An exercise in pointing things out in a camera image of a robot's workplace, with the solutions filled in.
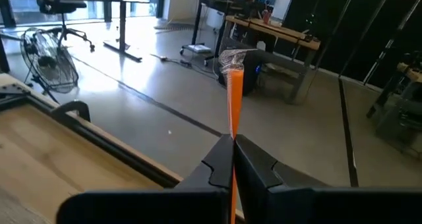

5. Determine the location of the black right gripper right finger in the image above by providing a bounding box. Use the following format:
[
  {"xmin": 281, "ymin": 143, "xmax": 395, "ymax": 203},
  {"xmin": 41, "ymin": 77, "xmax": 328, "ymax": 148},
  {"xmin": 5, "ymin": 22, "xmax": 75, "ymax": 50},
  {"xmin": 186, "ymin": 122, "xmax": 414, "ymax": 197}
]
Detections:
[{"xmin": 234, "ymin": 134, "xmax": 422, "ymax": 224}]

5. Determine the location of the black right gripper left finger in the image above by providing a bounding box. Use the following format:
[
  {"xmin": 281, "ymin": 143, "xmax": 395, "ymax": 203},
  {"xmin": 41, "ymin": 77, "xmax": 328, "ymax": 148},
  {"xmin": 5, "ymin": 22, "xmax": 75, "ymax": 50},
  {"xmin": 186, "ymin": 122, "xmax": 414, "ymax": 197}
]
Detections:
[{"xmin": 56, "ymin": 134, "xmax": 235, "ymax": 224}]

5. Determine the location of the orange handled utensil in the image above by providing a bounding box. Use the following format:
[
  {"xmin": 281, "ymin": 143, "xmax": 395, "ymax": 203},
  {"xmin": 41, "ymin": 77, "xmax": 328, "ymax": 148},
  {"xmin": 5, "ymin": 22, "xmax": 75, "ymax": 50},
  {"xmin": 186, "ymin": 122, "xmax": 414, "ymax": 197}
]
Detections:
[{"xmin": 219, "ymin": 49, "xmax": 247, "ymax": 224}]

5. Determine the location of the grey equipment station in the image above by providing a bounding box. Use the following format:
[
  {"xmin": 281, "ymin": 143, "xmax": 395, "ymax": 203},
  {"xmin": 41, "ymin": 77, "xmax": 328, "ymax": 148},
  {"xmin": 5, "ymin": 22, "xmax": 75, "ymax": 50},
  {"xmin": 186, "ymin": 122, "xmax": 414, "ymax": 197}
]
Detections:
[{"xmin": 365, "ymin": 51, "xmax": 422, "ymax": 159}]

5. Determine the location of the black computer tower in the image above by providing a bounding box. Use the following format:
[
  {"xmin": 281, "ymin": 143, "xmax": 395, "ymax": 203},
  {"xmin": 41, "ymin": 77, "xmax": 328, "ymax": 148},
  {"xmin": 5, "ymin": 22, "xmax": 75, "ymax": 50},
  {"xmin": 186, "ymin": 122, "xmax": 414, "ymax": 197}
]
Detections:
[{"xmin": 217, "ymin": 49, "xmax": 265, "ymax": 96}]

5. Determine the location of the wooden desk with grey legs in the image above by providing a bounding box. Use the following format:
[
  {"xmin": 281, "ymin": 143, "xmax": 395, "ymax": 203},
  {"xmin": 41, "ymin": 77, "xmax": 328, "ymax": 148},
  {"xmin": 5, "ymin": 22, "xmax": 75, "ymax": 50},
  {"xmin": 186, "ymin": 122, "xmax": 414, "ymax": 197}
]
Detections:
[{"xmin": 225, "ymin": 14, "xmax": 322, "ymax": 105}]

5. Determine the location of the black partition screen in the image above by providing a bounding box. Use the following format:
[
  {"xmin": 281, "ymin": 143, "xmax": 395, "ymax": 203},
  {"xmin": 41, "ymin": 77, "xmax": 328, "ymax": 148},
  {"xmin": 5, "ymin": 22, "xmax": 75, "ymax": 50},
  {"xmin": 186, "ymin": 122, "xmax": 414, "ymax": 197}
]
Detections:
[{"xmin": 282, "ymin": 0, "xmax": 422, "ymax": 89}]

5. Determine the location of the black wheeled standing desk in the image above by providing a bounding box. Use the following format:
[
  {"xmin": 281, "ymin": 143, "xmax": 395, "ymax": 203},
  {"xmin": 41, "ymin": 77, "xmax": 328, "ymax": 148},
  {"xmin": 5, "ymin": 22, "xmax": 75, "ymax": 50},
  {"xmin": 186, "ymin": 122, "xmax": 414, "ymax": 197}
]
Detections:
[{"xmin": 179, "ymin": 0, "xmax": 233, "ymax": 67}]

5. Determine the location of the black floor fan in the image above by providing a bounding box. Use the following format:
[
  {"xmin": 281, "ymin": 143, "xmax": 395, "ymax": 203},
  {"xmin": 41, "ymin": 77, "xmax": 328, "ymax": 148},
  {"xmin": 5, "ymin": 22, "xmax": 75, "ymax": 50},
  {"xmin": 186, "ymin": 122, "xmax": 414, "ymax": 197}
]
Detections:
[{"xmin": 18, "ymin": 26, "xmax": 80, "ymax": 103}]

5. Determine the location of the person at desk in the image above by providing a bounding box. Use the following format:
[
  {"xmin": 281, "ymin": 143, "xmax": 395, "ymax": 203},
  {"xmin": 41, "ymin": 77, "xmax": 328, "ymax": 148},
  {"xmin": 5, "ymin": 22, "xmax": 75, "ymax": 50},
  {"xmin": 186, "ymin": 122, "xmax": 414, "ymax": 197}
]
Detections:
[{"xmin": 230, "ymin": 0, "xmax": 267, "ymax": 20}]

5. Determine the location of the black office chair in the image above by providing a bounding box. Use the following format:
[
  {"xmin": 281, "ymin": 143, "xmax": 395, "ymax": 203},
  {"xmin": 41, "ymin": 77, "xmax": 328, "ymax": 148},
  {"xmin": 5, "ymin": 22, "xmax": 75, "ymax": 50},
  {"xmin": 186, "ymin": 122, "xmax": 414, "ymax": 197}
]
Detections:
[{"xmin": 35, "ymin": 0, "xmax": 96, "ymax": 52}]

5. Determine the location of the black table edge frame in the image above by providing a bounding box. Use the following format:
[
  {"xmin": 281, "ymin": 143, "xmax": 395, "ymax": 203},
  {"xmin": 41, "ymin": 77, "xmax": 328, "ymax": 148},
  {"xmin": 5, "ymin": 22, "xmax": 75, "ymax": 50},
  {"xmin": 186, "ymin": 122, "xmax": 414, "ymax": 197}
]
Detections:
[{"xmin": 0, "ymin": 82, "xmax": 184, "ymax": 189}]

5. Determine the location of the black floor cable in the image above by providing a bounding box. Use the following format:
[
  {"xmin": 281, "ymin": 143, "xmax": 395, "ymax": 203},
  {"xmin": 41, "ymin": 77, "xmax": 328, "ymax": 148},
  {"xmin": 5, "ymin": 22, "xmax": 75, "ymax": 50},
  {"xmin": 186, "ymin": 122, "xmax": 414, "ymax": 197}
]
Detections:
[{"xmin": 150, "ymin": 52, "xmax": 219, "ymax": 80}]

